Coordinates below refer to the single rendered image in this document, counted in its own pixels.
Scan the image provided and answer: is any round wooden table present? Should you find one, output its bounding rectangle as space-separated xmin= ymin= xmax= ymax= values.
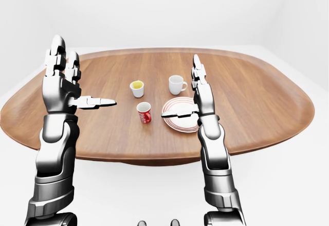
xmin=0 ymin=47 xmax=316 ymax=167

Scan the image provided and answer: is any red mug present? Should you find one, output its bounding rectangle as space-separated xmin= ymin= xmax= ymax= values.
xmin=136 ymin=101 xmax=152 ymax=125

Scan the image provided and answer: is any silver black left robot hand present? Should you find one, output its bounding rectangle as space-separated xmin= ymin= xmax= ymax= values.
xmin=42 ymin=34 xmax=117 ymax=114

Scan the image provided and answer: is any white mug with yellow inside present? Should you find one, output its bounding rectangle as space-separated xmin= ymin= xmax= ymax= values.
xmin=130 ymin=80 xmax=144 ymax=98

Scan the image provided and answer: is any plain white mug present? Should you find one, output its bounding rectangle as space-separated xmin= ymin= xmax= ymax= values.
xmin=168 ymin=75 xmax=188 ymax=96

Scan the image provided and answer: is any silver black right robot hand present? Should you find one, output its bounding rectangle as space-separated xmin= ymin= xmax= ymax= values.
xmin=161 ymin=54 xmax=216 ymax=119

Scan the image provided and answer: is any white plate with red rings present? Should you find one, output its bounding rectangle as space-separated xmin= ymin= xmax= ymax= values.
xmin=162 ymin=96 xmax=200 ymax=133

